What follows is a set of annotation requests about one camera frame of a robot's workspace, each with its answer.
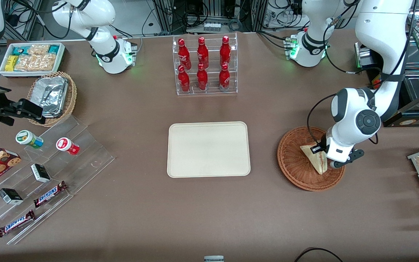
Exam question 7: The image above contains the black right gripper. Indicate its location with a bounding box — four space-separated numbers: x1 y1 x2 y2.
0 99 47 126

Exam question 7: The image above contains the triangle sandwich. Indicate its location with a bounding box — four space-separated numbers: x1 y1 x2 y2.
300 145 329 175

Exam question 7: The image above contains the aluminium foil tray stack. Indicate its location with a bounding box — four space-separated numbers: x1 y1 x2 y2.
31 76 69 118

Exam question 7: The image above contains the light wicker basket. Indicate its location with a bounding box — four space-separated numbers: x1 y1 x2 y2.
27 71 77 127

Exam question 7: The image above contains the brown wicker basket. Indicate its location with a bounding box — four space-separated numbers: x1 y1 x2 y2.
277 126 346 192

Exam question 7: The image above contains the cream plastic tray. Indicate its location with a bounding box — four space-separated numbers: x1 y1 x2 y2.
167 121 251 178

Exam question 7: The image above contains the green lid cup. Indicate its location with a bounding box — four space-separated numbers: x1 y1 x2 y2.
16 130 44 149

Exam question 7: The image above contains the red white cup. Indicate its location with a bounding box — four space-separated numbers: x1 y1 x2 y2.
56 137 80 156

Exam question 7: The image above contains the clear cracker bag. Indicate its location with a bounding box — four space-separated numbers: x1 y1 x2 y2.
28 44 50 57
14 54 56 72

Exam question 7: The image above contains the white plastic snack bin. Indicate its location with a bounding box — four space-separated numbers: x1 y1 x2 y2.
0 42 66 78

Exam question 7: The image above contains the yellow snack packet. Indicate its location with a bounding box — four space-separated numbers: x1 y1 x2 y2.
5 55 19 72

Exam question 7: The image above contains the small black box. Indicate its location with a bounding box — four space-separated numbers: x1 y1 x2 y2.
0 188 24 205
31 163 51 183

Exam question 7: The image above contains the clear acrylic stepped display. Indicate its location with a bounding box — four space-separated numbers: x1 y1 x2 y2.
0 115 116 245

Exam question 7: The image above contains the snickers bar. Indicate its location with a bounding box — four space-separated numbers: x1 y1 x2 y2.
33 181 68 208
0 210 36 238

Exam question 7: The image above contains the black food warmer machine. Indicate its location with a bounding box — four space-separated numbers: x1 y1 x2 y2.
354 7 419 128

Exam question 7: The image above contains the clear acrylic bottle rack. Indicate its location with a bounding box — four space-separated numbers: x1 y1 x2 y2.
172 33 238 96

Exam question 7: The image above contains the red cola bottle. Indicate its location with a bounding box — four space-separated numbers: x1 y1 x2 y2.
220 35 231 68
196 63 208 91
178 38 192 70
219 63 231 90
178 65 191 93
197 36 209 69

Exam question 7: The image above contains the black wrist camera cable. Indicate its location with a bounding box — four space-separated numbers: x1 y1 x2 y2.
307 0 417 154

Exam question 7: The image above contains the black table cable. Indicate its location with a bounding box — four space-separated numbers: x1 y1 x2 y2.
294 247 344 262

